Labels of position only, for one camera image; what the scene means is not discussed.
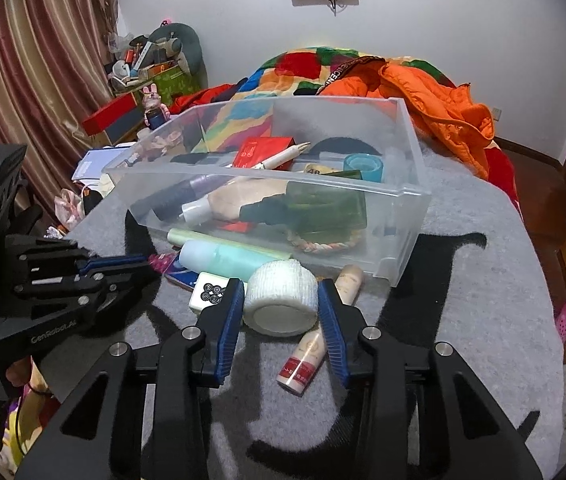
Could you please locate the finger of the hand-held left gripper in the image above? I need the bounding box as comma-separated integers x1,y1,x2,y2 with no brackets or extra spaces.
88,269,164,311
76,252,156,276

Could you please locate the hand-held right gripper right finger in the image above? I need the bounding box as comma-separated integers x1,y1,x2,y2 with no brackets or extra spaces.
317,278,544,480

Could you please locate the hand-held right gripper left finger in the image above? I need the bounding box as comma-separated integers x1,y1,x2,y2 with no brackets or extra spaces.
13,277,246,480

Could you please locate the blue white sachet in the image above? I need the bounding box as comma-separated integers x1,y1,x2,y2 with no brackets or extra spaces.
149,252,204,288

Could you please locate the white tape roll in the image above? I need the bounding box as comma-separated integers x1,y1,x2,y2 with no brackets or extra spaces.
242,258,319,337

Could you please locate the rope bracelet with charm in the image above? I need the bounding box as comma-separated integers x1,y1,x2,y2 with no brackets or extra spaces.
288,230,366,256

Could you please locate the purple bottle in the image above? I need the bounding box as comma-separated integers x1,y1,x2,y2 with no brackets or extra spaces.
130,174,234,221

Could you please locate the clear plastic storage bin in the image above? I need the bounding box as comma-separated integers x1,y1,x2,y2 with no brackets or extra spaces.
100,96,432,288

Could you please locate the green bottle with black cap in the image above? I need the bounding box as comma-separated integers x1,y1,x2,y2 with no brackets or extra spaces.
239,180,368,235

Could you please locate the peach cosmetic tube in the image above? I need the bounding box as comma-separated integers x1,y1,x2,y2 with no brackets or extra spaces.
181,180,289,226

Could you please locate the light blue tape roll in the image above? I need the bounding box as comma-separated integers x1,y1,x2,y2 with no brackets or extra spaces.
343,154,385,183

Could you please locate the white patterned pen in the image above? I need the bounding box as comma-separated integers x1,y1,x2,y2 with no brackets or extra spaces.
255,141,311,171

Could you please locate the tan tube with red label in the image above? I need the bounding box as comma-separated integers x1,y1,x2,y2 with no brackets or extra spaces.
277,264,365,395

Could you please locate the white mahjong tile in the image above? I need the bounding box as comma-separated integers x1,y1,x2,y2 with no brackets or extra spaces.
188,271,234,315

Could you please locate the pink floral pouch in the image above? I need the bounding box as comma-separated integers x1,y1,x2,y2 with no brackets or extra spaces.
53,187,89,231

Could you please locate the mint green bottle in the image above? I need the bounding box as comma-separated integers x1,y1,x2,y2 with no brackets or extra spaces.
179,240,291,283

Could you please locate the pale green tube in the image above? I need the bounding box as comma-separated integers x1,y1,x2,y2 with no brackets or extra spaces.
167,227,294,261

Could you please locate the blue white notebook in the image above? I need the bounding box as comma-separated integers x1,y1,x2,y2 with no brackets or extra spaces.
72,146,134,181

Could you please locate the grey blanket with black letters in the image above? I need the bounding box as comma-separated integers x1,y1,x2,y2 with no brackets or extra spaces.
28,147,564,480

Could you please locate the long red box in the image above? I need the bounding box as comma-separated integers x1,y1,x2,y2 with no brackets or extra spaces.
82,94,144,136

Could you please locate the pink rabbit bottle toy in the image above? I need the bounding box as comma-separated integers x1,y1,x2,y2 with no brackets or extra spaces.
141,84,171,128

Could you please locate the red jacket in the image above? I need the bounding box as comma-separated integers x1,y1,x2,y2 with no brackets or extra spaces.
169,85,244,115

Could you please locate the green gift box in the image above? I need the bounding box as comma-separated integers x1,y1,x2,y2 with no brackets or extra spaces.
155,62,201,103

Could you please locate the striped red gold curtain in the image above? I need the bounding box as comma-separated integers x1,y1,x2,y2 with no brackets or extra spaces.
0,0,119,211

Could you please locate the grey neck pillow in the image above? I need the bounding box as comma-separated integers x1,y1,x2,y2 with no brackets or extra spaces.
148,22,203,73

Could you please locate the orange puffer jacket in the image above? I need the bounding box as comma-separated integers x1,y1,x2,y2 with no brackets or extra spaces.
320,57,494,181

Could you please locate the colourful patchwork quilt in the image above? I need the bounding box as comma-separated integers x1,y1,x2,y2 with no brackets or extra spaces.
170,46,524,216

